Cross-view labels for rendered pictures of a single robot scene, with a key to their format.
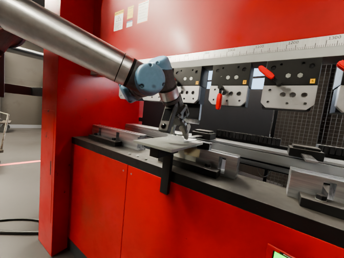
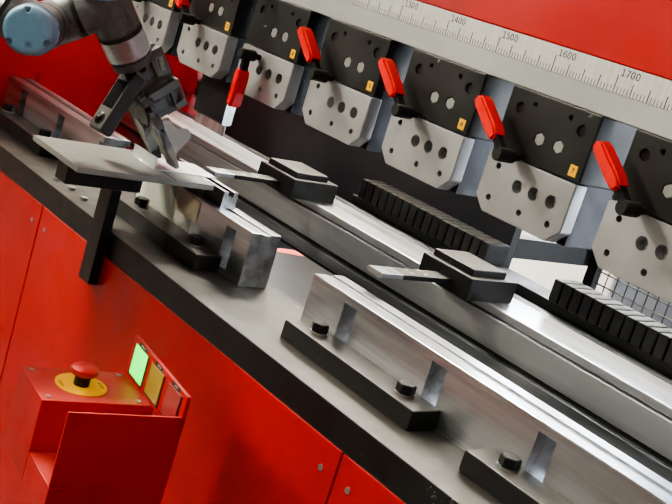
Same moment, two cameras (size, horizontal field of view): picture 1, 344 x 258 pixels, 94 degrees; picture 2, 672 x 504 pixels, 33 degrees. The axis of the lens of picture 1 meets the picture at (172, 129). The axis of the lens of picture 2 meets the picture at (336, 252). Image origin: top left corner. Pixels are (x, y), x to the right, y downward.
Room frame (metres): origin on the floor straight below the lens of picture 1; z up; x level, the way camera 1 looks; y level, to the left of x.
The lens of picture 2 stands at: (-1.08, -0.89, 1.41)
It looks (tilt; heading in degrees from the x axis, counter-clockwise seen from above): 13 degrees down; 15
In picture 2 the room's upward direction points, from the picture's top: 17 degrees clockwise
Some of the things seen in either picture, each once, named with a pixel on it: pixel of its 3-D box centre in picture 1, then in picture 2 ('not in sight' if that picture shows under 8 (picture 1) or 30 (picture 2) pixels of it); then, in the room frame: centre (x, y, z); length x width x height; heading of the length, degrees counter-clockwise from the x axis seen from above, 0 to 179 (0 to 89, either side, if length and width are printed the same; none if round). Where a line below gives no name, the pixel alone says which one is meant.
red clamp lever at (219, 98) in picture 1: (219, 97); (243, 78); (0.66, -0.18, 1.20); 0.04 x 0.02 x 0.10; 147
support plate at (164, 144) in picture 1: (171, 142); (124, 163); (0.67, 0.00, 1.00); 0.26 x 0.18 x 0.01; 147
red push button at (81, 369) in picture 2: not in sight; (83, 377); (0.25, -0.24, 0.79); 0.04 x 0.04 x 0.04
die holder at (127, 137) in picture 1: (116, 135); (61, 126); (1.09, 0.38, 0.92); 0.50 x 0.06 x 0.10; 57
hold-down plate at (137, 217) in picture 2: (186, 164); (164, 232); (0.72, -0.09, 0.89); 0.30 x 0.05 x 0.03; 57
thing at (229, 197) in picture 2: (191, 142); (200, 182); (0.78, -0.10, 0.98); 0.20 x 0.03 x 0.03; 57
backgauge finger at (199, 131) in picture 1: (199, 134); (267, 174); (0.94, -0.16, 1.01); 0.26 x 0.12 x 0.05; 147
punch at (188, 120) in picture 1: (190, 113); (215, 103); (0.79, -0.08, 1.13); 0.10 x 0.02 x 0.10; 57
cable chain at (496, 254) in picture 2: (245, 136); (429, 220); (1.02, -0.48, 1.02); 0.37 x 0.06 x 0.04; 57
